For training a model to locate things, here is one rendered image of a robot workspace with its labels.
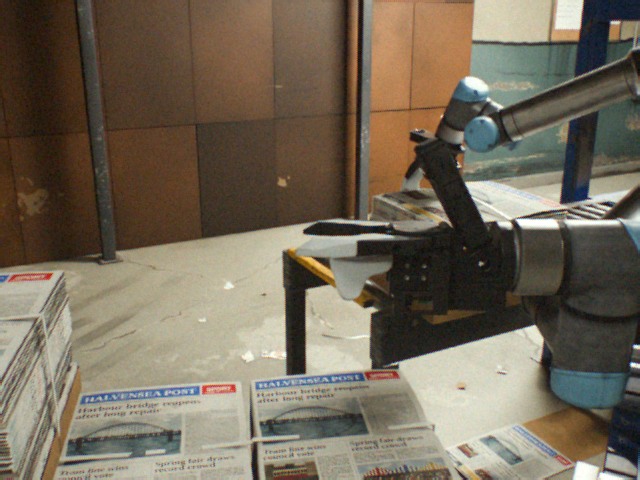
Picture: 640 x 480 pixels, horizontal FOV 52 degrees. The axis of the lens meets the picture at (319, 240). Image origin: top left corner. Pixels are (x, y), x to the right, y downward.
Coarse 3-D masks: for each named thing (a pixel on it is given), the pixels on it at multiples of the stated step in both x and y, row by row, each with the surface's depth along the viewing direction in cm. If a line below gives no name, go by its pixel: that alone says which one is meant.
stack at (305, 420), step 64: (192, 384) 116; (256, 384) 116; (320, 384) 116; (384, 384) 116; (64, 448) 98; (128, 448) 98; (192, 448) 98; (256, 448) 103; (320, 448) 98; (384, 448) 98
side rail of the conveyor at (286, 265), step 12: (564, 204) 244; (576, 204) 244; (588, 204) 244; (600, 204) 247; (288, 264) 191; (300, 264) 193; (288, 276) 193; (300, 276) 194; (312, 276) 196; (288, 288) 194; (300, 288) 195
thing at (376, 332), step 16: (384, 320) 148; (400, 320) 150; (416, 320) 152; (448, 320) 158; (464, 320) 160; (480, 320) 163; (496, 320) 165; (512, 320) 168; (528, 320) 171; (384, 336) 150; (400, 336) 152; (416, 336) 154; (432, 336) 156; (448, 336) 159; (464, 336) 162; (480, 336) 164; (384, 352) 151; (400, 352) 153; (416, 352) 156; (432, 352) 158
